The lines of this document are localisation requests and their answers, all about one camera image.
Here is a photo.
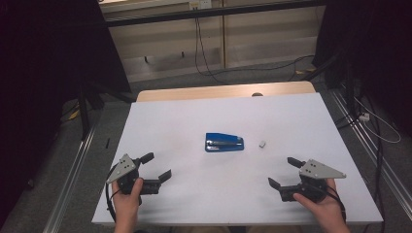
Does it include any black floor cable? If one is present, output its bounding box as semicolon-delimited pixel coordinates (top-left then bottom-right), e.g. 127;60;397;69
207;53;316;82

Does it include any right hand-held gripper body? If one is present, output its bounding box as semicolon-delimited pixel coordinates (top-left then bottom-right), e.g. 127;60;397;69
279;158;347;203

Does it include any black horizontal bar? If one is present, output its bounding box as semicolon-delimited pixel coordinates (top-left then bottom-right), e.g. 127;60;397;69
104;0;326;28

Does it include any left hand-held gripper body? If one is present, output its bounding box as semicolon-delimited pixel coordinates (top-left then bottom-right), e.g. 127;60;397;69
106;153;161;196

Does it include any black metal stand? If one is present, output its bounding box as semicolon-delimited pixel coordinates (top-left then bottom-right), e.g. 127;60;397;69
77;82;134;141

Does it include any black hanging cable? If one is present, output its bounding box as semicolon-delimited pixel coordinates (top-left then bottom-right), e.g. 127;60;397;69
193;17;227;85

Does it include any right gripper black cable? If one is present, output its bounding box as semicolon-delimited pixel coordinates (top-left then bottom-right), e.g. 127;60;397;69
325;184;348;224

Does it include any beige cabinet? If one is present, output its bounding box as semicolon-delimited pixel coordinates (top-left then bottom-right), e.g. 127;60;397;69
98;0;326;83

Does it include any white table board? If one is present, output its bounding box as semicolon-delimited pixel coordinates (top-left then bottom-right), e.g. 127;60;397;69
91;92;384;226

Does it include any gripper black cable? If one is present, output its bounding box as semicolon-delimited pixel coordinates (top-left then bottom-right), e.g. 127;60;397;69
325;184;348;224
104;164;121;224

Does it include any wooden table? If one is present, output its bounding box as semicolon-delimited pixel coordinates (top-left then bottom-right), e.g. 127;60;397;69
135;81;317;103

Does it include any aluminium floor rail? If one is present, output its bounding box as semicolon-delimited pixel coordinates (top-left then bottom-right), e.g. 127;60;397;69
43;125;97;233
329;89;412;213

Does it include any black cable bundle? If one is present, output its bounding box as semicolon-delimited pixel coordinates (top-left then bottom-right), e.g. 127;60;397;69
333;93;388;233

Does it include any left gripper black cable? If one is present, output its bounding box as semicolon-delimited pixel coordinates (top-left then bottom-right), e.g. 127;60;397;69
104;164;121;224

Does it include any person's left hand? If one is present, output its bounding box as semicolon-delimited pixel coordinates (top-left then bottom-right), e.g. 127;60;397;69
111;178;145;224

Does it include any black curtain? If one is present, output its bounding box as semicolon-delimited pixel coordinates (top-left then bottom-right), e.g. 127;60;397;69
0;0;132;224
312;0;412;139

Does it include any black stand leg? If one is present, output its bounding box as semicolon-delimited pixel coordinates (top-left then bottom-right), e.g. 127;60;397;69
303;52;342;83

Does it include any white wall socket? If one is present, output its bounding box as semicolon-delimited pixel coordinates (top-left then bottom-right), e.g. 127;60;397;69
189;0;213;11

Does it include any white cable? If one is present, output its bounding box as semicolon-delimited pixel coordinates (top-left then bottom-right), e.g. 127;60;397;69
353;96;402;145

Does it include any blue stapler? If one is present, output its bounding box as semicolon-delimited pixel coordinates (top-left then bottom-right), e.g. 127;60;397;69
204;132;245;153

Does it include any person's right hand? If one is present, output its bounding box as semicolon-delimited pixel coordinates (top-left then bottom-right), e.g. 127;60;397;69
292;179;345;224

